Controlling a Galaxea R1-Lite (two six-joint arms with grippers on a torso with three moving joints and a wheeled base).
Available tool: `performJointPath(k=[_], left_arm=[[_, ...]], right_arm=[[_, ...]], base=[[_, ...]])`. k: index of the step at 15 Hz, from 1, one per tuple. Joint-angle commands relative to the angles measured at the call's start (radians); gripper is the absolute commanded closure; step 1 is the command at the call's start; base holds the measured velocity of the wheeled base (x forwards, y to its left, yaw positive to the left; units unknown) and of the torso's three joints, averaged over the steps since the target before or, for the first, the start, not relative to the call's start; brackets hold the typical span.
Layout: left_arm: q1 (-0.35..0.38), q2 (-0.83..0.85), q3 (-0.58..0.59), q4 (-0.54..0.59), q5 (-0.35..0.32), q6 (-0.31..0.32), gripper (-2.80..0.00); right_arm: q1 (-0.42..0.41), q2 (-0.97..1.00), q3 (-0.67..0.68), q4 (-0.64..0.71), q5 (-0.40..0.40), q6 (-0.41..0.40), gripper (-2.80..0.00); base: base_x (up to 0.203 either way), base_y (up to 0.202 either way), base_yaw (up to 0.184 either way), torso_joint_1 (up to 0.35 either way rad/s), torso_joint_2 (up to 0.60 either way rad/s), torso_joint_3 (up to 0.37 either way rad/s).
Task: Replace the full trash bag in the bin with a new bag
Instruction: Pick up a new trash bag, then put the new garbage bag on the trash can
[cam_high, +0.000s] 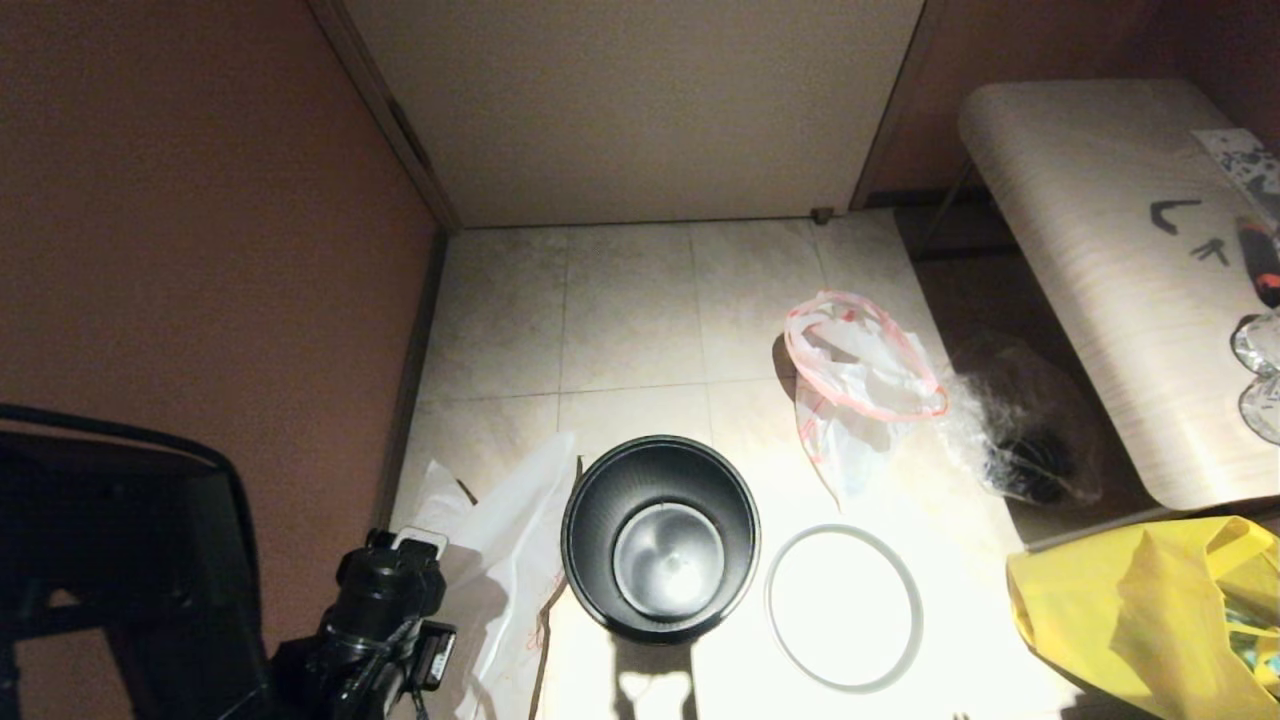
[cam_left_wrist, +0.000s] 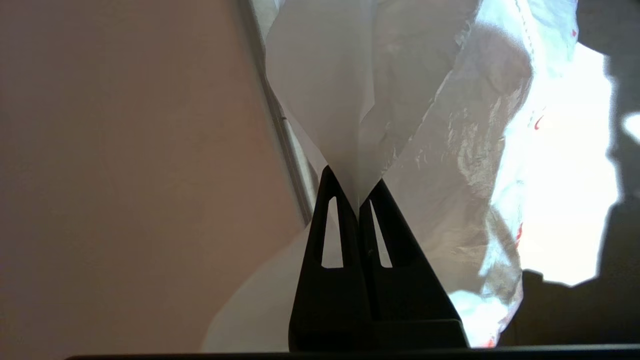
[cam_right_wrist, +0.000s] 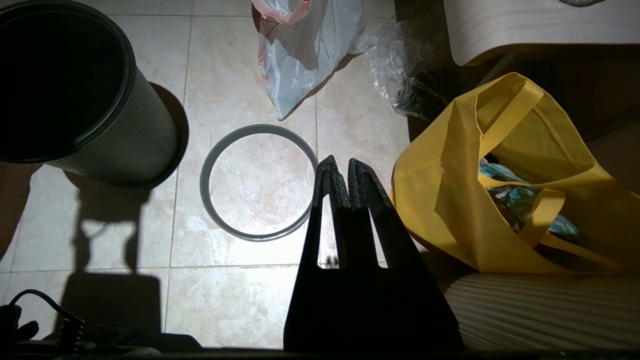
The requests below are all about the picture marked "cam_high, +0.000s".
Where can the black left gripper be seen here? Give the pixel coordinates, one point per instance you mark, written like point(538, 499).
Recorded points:
point(380, 620)

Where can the new white red-edged trash bag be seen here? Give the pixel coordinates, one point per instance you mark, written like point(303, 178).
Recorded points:
point(500, 560)

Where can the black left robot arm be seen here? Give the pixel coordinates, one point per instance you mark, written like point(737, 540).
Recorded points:
point(120, 560)

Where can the black round trash bin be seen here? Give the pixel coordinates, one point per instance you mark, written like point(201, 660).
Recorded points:
point(660, 470)

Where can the yellow plastic bag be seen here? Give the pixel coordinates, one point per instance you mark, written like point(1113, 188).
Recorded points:
point(1120, 620)

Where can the white door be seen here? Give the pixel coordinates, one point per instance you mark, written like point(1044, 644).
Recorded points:
point(640, 100)

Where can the light wood table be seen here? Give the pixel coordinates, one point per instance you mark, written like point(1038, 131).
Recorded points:
point(1100, 250)

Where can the green patterned packet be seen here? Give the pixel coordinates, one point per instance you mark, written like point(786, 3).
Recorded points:
point(1255, 645)

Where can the clear glass cup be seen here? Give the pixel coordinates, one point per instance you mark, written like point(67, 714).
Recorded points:
point(1265, 412)
point(1260, 345)

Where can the black and red tool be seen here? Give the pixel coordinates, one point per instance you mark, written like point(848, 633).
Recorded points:
point(1265, 268)

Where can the white patterned paper sheet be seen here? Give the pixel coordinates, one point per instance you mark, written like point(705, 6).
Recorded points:
point(1245, 155)

